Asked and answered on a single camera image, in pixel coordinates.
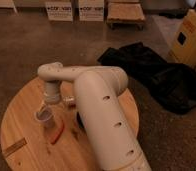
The beige cylindrical gripper body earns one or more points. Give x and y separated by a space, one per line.
52 93

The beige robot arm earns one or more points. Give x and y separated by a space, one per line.
96 90

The small orange white bottle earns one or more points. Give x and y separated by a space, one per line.
69 101

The red marker pen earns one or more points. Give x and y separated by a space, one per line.
57 134

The black round bowl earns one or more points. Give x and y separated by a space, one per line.
79 121

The round wooden table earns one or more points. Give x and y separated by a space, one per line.
26 144

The left white labelled box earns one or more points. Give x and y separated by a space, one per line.
59 10

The white labelled box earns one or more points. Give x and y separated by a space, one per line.
59 10
91 10

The right white labelled box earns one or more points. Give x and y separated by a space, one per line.
91 10

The white furniture corner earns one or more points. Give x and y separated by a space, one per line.
8 4

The wooden pallet dolly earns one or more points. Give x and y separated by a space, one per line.
125 13

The black cloth on floor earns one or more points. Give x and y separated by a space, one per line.
172 85

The yellow cardboard box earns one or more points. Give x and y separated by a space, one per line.
183 48

